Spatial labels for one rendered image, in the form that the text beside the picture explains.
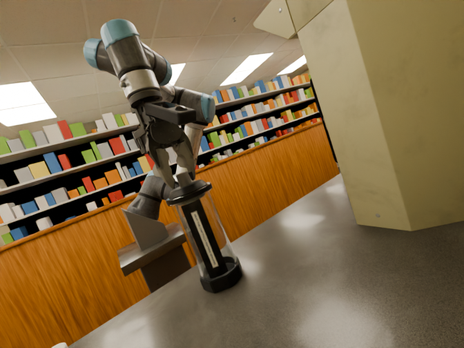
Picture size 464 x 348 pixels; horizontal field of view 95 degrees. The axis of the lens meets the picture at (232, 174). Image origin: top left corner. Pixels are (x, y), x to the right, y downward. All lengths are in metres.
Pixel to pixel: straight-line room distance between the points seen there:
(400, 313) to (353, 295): 0.06
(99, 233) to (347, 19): 2.21
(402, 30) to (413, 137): 0.19
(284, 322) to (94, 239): 2.04
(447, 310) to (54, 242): 2.30
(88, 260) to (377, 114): 2.26
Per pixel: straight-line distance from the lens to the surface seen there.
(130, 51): 0.54
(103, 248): 2.32
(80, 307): 2.47
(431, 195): 0.56
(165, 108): 0.45
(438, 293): 0.43
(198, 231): 0.47
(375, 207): 0.57
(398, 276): 0.46
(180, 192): 0.46
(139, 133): 0.52
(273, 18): 0.63
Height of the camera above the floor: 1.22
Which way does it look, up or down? 6 degrees down
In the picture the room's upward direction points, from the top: 21 degrees counter-clockwise
